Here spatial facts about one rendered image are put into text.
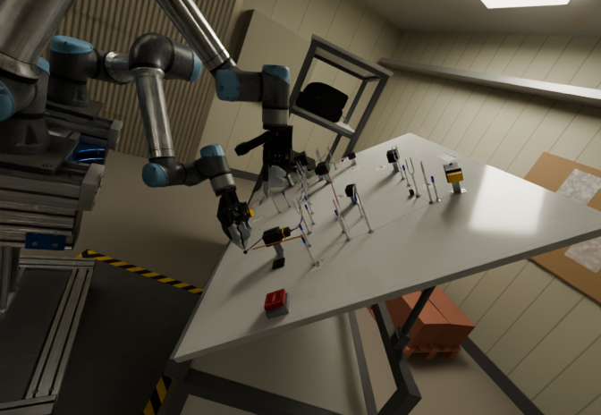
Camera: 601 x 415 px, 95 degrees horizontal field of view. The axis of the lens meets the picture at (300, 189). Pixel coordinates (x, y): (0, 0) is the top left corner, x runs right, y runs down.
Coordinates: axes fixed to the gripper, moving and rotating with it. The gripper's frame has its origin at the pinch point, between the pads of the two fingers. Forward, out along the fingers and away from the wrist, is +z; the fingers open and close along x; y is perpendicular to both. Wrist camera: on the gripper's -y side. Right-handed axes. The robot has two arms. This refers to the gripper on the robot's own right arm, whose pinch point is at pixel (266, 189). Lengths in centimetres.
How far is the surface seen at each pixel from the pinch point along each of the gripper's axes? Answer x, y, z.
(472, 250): -25, 50, 2
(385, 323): -7, 42, 43
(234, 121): 308, -93, 20
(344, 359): -9, 30, 59
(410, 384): -28, 43, 43
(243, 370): -24, -3, 47
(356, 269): -19.8, 26.4, 13.1
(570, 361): 79, 220, 154
